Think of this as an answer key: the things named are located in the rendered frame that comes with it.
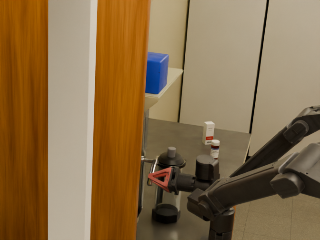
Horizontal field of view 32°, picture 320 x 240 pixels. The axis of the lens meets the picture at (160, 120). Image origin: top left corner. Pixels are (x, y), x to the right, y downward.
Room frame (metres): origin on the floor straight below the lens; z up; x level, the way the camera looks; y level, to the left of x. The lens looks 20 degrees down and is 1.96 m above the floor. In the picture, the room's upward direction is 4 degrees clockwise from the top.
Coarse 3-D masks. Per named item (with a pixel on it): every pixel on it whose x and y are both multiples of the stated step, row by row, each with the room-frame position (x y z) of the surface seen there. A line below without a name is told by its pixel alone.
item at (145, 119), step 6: (144, 114) 1.69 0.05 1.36; (144, 120) 1.69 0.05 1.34; (144, 126) 1.70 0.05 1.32; (144, 132) 1.70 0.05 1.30; (144, 138) 1.71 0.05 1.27; (144, 144) 1.71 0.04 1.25; (144, 150) 1.72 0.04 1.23; (144, 156) 1.72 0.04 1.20; (144, 162) 1.73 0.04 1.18; (144, 168) 1.73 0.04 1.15; (144, 174) 1.74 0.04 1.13; (138, 204) 1.68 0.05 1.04; (138, 210) 1.69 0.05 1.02; (138, 216) 1.69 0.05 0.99
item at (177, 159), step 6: (168, 150) 1.78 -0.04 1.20; (174, 150) 1.78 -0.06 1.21; (162, 156) 1.78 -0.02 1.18; (168, 156) 1.78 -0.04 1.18; (174, 156) 1.78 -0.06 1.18; (180, 156) 1.79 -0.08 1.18; (162, 162) 1.76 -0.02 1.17; (168, 162) 1.75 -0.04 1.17; (174, 162) 1.75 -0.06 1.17; (180, 162) 1.76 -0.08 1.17
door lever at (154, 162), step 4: (144, 160) 1.69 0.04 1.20; (148, 160) 1.69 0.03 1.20; (152, 160) 1.69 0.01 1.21; (156, 160) 1.68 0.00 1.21; (152, 164) 1.68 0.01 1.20; (156, 164) 1.68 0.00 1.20; (152, 168) 1.67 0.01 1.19; (152, 172) 1.66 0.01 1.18; (148, 180) 1.64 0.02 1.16; (152, 180) 1.64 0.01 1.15; (148, 184) 1.63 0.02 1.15
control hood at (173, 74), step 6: (168, 72) 1.67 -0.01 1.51; (174, 72) 1.68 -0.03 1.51; (180, 72) 1.69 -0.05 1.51; (168, 78) 1.61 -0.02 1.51; (174, 78) 1.61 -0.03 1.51; (168, 84) 1.54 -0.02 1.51; (162, 90) 1.48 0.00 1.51; (150, 96) 1.42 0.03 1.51; (156, 96) 1.42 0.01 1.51; (150, 102) 1.42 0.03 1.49; (156, 102) 1.42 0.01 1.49; (144, 108) 1.42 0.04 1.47
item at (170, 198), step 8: (184, 160) 1.79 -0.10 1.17; (160, 168) 1.76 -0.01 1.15; (160, 192) 1.75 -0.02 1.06; (168, 192) 1.75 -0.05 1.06; (160, 200) 1.75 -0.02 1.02; (168, 200) 1.75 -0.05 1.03; (176, 200) 1.76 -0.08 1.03; (160, 208) 1.75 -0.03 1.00; (168, 208) 1.75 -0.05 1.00; (176, 208) 1.76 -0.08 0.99
